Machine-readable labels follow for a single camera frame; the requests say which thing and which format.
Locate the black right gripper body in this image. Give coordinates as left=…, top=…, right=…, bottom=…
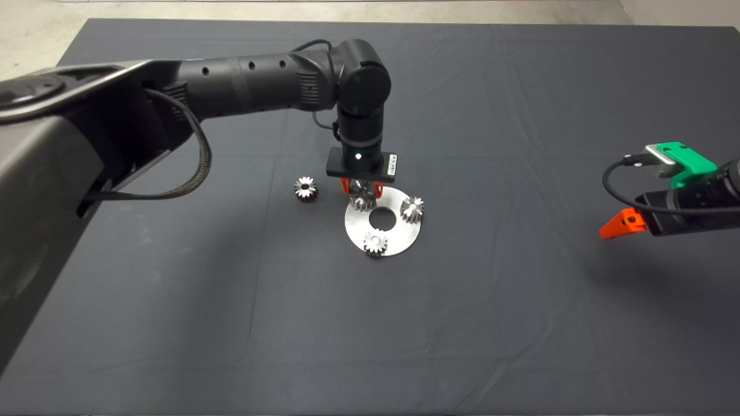
left=635, top=164, right=732, bottom=237

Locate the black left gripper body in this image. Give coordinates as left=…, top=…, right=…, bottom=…
left=325, top=147, right=399, bottom=181

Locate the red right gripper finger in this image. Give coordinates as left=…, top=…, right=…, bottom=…
left=599, top=208, right=647, bottom=240

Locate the larger steel gear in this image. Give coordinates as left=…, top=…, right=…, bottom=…
left=349, top=179, right=378, bottom=212

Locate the small steel gear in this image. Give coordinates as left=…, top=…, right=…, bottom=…
left=293, top=176, right=319, bottom=203
left=401, top=196, right=426, bottom=224
left=362, top=228, right=389, bottom=258

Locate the round metal plate with hole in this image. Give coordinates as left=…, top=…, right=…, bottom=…
left=345, top=186, right=423, bottom=257

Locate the dark grey table cloth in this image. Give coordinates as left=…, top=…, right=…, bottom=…
left=0, top=18, right=740, bottom=415

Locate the black right camera cable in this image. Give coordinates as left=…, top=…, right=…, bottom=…
left=601, top=153, right=740, bottom=217

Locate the green right camera mount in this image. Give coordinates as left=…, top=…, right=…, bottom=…
left=659, top=142, right=719, bottom=189

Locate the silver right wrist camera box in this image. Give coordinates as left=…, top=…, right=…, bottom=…
left=643, top=144, right=678, bottom=179

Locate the thin black left camera cable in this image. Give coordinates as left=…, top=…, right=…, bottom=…
left=291, top=38, right=342, bottom=142

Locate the black braided cable hose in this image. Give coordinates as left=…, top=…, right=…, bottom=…
left=84, top=88, right=213, bottom=202

